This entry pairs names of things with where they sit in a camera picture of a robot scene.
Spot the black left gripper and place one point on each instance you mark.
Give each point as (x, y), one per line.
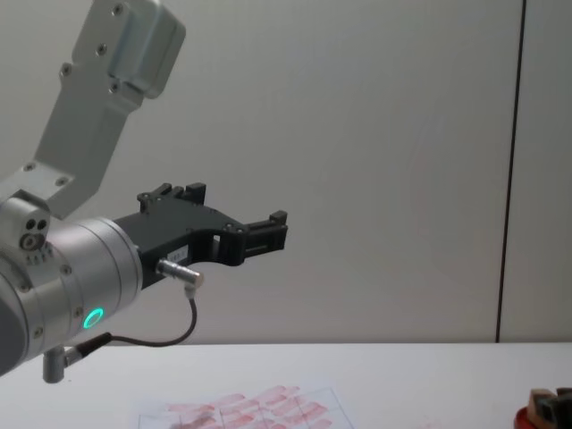
(179, 228)

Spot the round red ink pad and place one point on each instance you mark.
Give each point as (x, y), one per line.
(523, 419)

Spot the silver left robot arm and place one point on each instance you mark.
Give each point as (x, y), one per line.
(85, 259)

